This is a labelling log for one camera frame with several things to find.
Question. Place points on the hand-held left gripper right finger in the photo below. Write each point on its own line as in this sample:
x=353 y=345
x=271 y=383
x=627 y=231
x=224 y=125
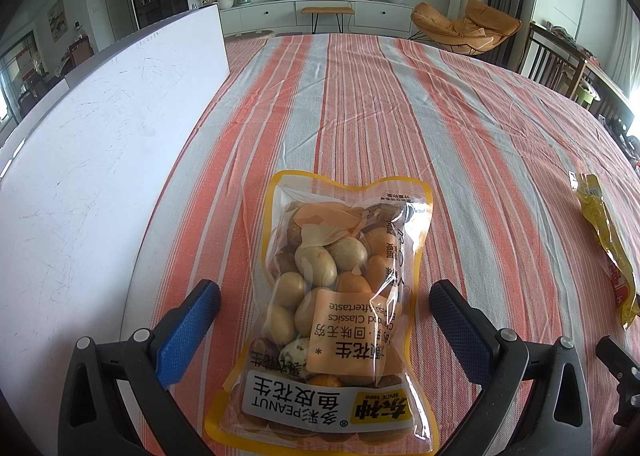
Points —
x=460 y=331

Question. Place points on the wooden bench with black legs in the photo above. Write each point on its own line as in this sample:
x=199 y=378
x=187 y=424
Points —
x=327 y=11

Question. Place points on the yellow-edged peanut packet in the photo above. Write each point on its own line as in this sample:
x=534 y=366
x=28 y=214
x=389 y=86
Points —
x=320 y=256

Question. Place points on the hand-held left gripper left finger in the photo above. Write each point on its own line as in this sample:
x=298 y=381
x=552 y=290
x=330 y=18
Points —
x=190 y=331

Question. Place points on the white interior door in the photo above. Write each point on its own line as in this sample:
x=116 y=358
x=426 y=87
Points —
x=114 y=4

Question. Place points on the dark wooden chair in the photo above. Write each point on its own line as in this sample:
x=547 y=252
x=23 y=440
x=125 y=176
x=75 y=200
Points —
x=550 y=61

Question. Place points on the framed wall painting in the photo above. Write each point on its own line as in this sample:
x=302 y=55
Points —
x=56 y=19

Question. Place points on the white television cabinet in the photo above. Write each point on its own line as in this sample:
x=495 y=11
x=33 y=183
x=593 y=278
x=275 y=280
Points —
x=280 y=16

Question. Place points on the orange lounge chair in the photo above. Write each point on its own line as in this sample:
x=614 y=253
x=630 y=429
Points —
x=465 y=29

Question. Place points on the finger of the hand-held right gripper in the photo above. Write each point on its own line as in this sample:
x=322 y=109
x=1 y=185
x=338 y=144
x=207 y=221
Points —
x=612 y=353

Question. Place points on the white cardboard box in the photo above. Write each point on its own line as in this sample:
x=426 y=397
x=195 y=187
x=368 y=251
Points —
x=100 y=161

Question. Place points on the yellow red print snack packet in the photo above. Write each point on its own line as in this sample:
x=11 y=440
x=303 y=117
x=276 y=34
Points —
x=600 y=221

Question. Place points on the cluttered wooden side table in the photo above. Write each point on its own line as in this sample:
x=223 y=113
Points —
x=610 y=106

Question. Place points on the orange grey striped tablecloth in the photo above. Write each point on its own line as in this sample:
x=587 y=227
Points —
x=450 y=136

